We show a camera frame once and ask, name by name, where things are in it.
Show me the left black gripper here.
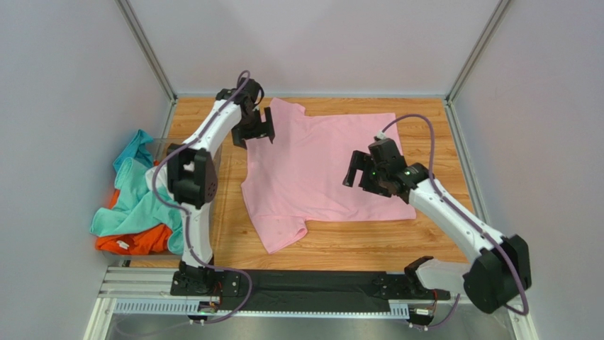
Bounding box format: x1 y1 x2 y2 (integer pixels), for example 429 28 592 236
233 106 276 149

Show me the pink t shirt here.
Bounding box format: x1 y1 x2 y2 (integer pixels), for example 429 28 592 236
241 98 417 254

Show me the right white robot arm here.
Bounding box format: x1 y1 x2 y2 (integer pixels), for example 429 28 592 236
342 138 532 315

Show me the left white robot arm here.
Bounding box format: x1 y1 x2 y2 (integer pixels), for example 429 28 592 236
166 76 275 296

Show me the clear plastic bin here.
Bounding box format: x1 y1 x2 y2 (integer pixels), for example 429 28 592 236
150 139 221 262

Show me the white t shirt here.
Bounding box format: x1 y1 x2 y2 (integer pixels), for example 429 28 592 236
145 164 168 191

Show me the blue t shirt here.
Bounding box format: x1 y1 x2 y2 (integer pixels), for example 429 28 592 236
113 129 154 172

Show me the teal t shirt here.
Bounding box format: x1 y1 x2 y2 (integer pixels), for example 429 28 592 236
89 157 211 256

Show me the orange t shirt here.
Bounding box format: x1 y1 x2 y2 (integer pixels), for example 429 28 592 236
95 160 173 256

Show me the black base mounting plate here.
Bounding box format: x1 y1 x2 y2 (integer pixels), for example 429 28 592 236
170 269 452 312

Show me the aluminium frame rail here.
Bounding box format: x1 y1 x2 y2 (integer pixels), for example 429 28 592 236
96 266 527 319

